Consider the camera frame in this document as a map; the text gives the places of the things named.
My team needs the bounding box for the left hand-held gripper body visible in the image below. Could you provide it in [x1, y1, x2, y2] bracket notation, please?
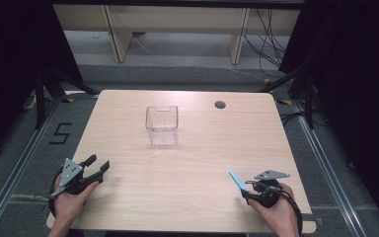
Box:
[47, 157, 95, 200]

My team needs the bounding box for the beige wooden desk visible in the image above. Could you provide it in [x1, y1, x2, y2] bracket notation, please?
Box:
[52, 3, 302, 65]

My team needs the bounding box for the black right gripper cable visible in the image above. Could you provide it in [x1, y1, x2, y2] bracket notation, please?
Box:
[263, 185, 305, 237]

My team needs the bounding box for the clear plastic container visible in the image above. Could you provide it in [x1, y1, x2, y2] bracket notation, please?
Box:
[145, 105, 180, 146]

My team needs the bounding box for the bundle of black cables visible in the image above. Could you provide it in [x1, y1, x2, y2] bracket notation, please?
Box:
[243, 8, 288, 79]

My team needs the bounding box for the light blue plastic stick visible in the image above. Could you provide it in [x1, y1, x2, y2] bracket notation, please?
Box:
[228, 170, 250, 193]

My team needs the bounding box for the black curtain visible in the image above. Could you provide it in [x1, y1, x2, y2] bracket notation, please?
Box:
[278, 0, 379, 229]
[0, 0, 85, 166]

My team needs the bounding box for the black floor cable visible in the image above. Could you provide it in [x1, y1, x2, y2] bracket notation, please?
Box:
[278, 111, 308, 126]

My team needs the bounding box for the black metal stand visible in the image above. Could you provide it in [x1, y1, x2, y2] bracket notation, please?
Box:
[34, 67, 100, 130]
[258, 63, 316, 130]

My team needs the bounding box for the grey tape piece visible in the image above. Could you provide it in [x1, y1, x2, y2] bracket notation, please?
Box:
[299, 212, 325, 227]

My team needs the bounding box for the metal floor rail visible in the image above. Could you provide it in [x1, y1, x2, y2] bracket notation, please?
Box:
[290, 98, 369, 237]
[0, 97, 63, 237]

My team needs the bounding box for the person's right hand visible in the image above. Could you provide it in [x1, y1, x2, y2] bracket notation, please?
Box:
[247, 182, 301, 233]

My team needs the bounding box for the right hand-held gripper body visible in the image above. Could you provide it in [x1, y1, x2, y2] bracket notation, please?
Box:
[245, 169, 291, 209]

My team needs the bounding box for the person's left hand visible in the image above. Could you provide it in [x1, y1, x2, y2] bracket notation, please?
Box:
[52, 174, 101, 225]

